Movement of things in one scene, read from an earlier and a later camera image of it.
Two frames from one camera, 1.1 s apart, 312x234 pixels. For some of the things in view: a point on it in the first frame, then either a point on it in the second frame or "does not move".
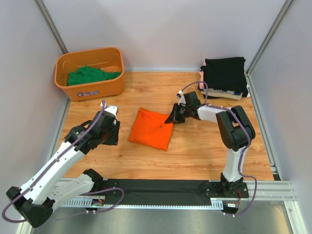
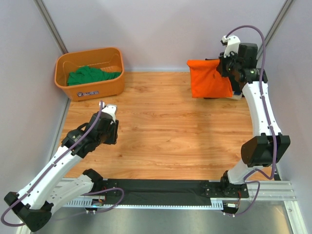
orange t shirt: (149, 129) -> (206, 81)
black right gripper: (174, 116) -> (223, 59)
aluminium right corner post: (268, 36) does not move
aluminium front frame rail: (265, 190) does not move
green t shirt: (87, 74) does not move
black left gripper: (114, 140) does not move
